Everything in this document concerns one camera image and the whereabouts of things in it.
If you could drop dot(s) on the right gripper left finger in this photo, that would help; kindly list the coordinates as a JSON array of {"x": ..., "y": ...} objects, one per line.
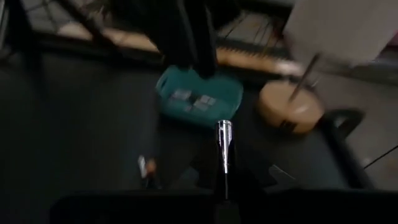
[{"x": 220, "y": 155}]

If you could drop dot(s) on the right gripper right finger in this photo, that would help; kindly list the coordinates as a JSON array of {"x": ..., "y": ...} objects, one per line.
[{"x": 229, "y": 155}]

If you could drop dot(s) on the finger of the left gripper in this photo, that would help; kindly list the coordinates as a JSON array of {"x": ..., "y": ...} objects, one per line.
[
  {"x": 205, "y": 46},
  {"x": 175, "y": 46}
]

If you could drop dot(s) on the silver battery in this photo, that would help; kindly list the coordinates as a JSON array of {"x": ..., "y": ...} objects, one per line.
[
  {"x": 181, "y": 95},
  {"x": 200, "y": 106},
  {"x": 188, "y": 109}
]

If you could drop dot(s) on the teal plastic bin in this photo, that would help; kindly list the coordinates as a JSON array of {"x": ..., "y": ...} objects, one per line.
[{"x": 224, "y": 90}]

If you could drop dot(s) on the table lamp white shade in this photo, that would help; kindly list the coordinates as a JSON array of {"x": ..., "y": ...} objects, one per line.
[{"x": 292, "y": 109}]

